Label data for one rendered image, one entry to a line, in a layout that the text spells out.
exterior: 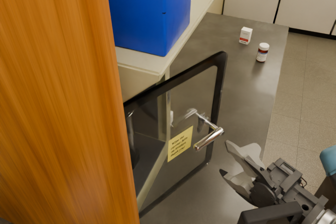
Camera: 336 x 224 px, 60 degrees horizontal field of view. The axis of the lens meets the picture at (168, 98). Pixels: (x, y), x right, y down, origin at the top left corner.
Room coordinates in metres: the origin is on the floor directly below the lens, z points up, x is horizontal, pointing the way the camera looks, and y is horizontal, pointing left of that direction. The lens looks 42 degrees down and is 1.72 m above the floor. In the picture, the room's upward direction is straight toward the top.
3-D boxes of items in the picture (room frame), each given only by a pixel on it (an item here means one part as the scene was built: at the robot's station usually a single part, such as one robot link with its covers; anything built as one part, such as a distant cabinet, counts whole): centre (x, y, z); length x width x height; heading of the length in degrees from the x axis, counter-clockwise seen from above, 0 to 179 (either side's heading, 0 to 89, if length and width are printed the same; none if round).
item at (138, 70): (0.45, 0.00, 1.46); 0.32 x 0.11 x 0.10; 158
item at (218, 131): (0.45, -0.09, 1.20); 0.10 x 0.05 x 0.03; 131
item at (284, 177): (0.30, -0.23, 1.20); 0.12 x 0.09 x 0.08; 40
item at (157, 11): (0.38, 0.03, 1.56); 0.10 x 0.10 x 0.09; 68
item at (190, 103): (0.43, -0.01, 1.19); 0.30 x 0.01 x 0.40; 131
